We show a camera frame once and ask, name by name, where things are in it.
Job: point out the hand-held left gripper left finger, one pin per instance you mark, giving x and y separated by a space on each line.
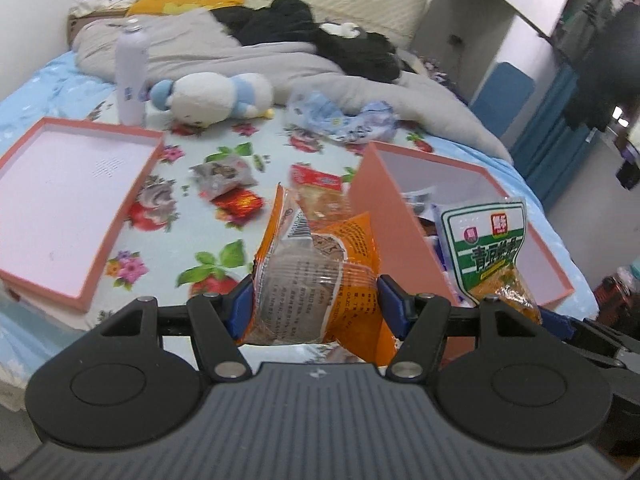
242 305

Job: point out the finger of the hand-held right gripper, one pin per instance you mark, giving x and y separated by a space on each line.
556 321

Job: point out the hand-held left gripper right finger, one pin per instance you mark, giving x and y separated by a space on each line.
392 305

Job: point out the blue white snack packet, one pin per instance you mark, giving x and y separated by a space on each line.
417 202
444 257

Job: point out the orange snack packet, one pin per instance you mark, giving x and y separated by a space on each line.
320 270

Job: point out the deep pink box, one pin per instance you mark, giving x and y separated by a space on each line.
380 210

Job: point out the green label snack packet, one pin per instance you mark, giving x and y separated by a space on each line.
490 245

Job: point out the floral printed mat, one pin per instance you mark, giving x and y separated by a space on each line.
200 230

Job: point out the small red snack packet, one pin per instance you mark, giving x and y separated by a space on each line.
239 202

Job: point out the red label snack packet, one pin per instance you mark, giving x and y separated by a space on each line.
320 200

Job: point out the clear brown snack packet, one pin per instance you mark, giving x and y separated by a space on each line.
222 172

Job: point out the blue curtain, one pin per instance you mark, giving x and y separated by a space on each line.
555 135

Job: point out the crumpled blue white plastic bag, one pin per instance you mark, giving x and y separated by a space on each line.
340 120

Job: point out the shallow pink box lid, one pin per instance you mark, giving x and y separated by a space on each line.
65 200

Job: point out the white and blue plush toy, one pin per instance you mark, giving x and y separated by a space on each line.
210 95

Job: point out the blue chair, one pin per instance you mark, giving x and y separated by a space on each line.
502 95

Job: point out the black hanging garment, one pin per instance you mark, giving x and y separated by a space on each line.
610 75

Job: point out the grey quilt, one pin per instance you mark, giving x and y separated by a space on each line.
210 55

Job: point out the white spray bottle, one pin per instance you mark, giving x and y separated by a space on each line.
131 75

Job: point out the black fleece clothing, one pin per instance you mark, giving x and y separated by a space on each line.
300 25

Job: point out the grey hanging jacket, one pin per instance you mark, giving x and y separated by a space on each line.
582 25

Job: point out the yellow blanket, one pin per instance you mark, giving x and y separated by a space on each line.
170 2

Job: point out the wall socket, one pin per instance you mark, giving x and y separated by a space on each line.
455 39

